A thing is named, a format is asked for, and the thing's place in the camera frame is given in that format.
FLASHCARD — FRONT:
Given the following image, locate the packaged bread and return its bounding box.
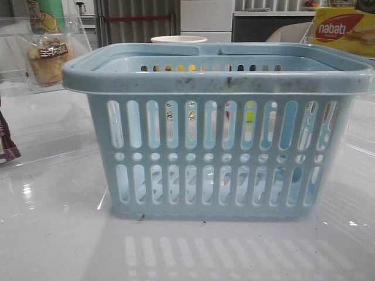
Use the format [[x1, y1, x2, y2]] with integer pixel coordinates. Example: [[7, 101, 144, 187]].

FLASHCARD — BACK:
[[18, 33, 74, 87]]

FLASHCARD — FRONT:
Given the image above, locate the light blue plastic basket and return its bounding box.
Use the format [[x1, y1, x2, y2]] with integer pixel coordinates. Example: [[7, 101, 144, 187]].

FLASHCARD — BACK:
[[62, 43, 374, 220]]

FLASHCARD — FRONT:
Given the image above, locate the clear acrylic left shelf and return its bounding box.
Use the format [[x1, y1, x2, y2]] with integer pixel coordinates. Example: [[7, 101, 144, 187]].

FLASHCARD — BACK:
[[1, 18, 96, 173]]

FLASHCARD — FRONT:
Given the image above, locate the red belt stanchion barrier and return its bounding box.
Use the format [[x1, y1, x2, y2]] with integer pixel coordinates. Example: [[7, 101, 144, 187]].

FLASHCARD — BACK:
[[99, 13, 180, 47]]

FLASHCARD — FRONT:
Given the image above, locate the brown snack packet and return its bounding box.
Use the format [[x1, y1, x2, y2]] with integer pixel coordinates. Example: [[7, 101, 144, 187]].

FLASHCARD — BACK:
[[1, 114, 21, 164]]

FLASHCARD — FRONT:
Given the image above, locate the plate of fruit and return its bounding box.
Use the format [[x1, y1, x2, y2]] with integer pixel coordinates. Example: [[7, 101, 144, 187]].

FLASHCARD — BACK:
[[304, 0, 321, 9]]

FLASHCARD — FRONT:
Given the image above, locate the green cartoon snack bag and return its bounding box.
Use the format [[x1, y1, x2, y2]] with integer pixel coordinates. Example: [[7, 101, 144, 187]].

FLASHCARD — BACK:
[[25, 0, 65, 34]]

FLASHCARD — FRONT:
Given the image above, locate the yellow nabati wafer box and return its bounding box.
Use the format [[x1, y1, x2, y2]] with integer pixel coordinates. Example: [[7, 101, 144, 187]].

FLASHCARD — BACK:
[[309, 7, 374, 58]]

